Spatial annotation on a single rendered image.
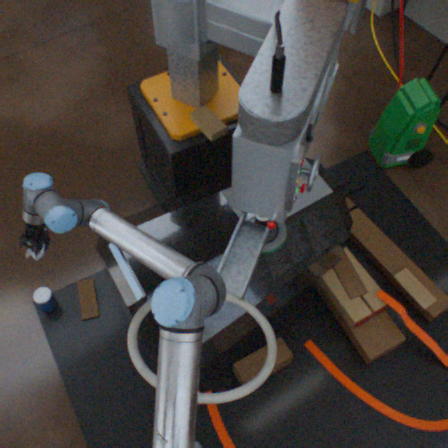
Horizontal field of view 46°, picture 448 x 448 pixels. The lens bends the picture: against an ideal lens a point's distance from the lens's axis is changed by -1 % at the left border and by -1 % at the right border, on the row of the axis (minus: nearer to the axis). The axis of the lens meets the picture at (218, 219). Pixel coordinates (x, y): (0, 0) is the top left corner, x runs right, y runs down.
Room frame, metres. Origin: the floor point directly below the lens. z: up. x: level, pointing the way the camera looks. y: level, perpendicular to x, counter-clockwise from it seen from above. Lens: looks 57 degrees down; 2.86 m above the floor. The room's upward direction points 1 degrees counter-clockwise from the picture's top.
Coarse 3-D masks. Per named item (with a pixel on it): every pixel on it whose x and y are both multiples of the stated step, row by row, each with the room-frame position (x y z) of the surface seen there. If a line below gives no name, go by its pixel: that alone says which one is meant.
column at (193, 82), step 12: (216, 48) 2.22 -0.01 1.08; (168, 60) 2.17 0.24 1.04; (180, 60) 2.13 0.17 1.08; (192, 60) 2.09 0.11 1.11; (204, 60) 2.12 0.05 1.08; (216, 60) 2.22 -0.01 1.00; (180, 72) 2.14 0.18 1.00; (192, 72) 2.09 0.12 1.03; (204, 72) 2.12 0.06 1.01; (216, 72) 2.21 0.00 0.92; (180, 84) 2.14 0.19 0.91; (192, 84) 2.10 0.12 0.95; (204, 84) 2.11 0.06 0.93; (216, 84) 2.21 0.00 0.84; (180, 96) 2.14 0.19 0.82; (192, 96) 2.10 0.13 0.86; (204, 96) 2.11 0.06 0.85
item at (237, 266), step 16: (240, 224) 1.12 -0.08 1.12; (256, 224) 1.15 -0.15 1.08; (240, 240) 1.07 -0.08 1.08; (256, 240) 1.07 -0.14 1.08; (224, 256) 0.98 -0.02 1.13; (240, 256) 1.00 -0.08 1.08; (256, 256) 0.97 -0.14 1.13; (224, 272) 0.93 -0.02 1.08; (240, 272) 0.93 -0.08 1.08; (240, 288) 0.86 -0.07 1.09
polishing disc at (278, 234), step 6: (246, 216) 1.31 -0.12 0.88; (252, 216) 1.31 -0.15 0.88; (252, 222) 1.28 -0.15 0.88; (276, 222) 1.28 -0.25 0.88; (276, 228) 1.25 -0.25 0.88; (282, 228) 1.25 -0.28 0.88; (270, 234) 1.22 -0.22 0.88; (276, 234) 1.22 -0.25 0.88; (282, 234) 1.22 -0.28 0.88; (270, 240) 1.19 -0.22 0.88; (276, 240) 1.19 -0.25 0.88; (282, 240) 1.19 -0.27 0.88; (264, 246) 1.16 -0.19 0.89; (270, 246) 1.16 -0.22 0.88; (276, 246) 1.16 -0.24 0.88
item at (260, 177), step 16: (304, 128) 1.22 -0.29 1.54; (240, 144) 1.18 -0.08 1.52; (256, 144) 1.16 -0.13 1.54; (288, 144) 1.15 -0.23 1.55; (304, 144) 1.26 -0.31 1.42; (240, 160) 1.18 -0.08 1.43; (256, 160) 1.16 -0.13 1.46; (272, 160) 1.14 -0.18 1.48; (288, 160) 1.12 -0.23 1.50; (240, 176) 1.18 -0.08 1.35; (256, 176) 1.16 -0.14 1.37; (272, 176) 1.14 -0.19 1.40; (288, 176) 1.12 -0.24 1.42; (240, 192) 1.18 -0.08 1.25; (256, 192) 1.16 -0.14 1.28; (272, 192) 1.13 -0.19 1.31; (240, 208) 1.18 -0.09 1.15; (256, 208) 1.15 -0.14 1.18; (272, 208) 1.13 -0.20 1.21
